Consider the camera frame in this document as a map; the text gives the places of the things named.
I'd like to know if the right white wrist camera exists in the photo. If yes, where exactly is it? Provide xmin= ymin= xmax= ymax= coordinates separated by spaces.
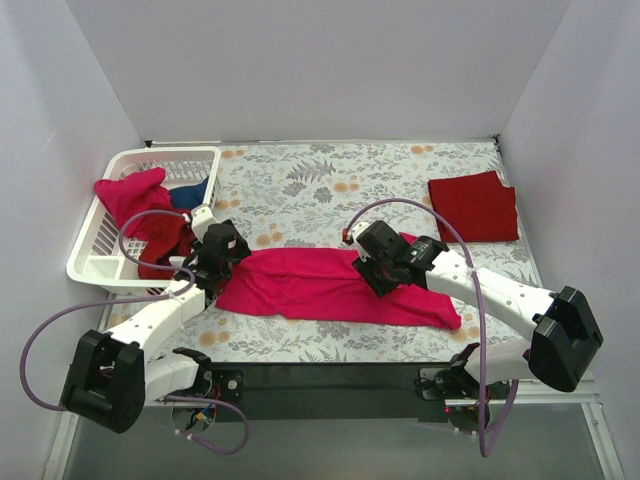
xmin=341 ymin=221 xmax=370 ymax=245

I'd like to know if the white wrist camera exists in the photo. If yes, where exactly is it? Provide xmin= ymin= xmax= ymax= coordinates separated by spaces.
xmin=183 ymin=204 xmax=219 ymax=241
xmin=341 ymin=221 xmax=370 ymax=245

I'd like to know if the dark red crumpled t shirt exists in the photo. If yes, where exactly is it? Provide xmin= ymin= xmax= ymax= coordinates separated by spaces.
xmin=134 ymin=203 xmax=195 ymax=266

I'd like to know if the blue t shirt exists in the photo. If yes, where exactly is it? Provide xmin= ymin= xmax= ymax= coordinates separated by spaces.
xmin=169 ymin=177 xmax=209 ymax=210

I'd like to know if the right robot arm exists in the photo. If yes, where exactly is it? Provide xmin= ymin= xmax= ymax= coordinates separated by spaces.
xmin=343 ymin=221 xmax=603 ymax=398

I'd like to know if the bright pink t shirt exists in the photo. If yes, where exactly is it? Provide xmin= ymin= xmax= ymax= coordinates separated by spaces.
xmin=215 ymin=247 xmax=462 ymax=331

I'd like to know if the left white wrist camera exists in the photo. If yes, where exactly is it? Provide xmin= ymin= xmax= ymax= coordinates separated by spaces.
xmin=183 ymin=204 xmax=219 ymax=241

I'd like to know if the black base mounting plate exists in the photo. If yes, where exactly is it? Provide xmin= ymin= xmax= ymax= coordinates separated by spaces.
xmin=205 ymin=363 xmax=453 ymax=423

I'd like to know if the pink t shirt in basket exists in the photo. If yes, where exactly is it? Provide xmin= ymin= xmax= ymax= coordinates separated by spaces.
xmin=94 ymin=167 xmax=171 ymax=229

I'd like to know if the floral patterned table mat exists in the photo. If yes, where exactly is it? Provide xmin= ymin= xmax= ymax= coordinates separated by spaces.
xmin=160 ymin=142 xmax=517 ymax=362

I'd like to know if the white plastic laundry basket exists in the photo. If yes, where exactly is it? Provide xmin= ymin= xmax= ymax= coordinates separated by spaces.
xmin=66 ymin=146 xmax=221 ymax=296

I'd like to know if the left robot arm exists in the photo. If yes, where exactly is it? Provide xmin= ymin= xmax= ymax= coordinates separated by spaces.
xmin=61 ymin=220 xmax=251 ymax=433

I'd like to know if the folded dark red t shirt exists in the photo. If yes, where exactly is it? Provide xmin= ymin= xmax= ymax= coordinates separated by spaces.
xmin=428 ymin=171 xmax=519 ymax=243

